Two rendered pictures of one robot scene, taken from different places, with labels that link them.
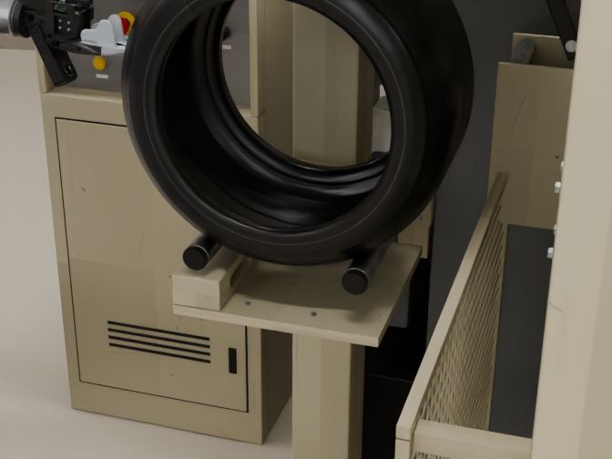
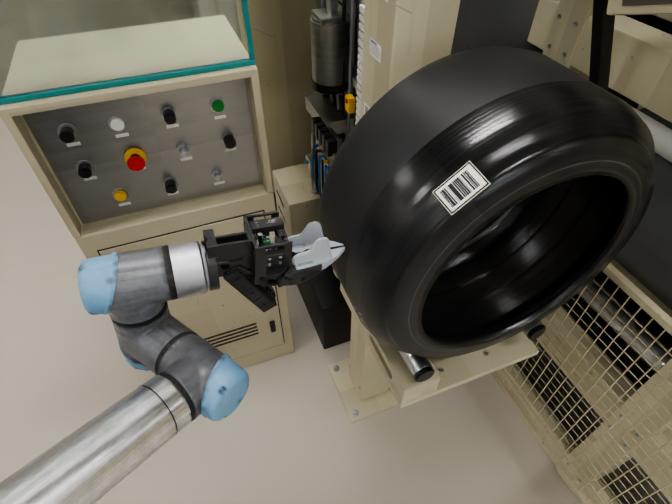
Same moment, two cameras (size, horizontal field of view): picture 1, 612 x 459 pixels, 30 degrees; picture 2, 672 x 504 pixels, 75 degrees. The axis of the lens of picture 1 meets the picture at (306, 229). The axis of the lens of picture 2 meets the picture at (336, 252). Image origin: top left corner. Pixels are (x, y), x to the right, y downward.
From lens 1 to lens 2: 1.60 m
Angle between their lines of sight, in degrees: 36
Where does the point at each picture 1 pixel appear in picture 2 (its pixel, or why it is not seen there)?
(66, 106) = (105, 239)
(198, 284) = (424, 386)
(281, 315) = (471, 366)
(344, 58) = not seen: hidden behind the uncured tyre
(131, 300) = (197, 328)
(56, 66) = (266, 298)
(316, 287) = not seen: hidden behind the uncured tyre
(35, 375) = (122, 383)
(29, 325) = (82, 348)
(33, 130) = not seen: outside the picture
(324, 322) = (499, 356)
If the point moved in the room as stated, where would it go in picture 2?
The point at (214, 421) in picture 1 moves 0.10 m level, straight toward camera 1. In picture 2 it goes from (264, 355) to (279, 371)
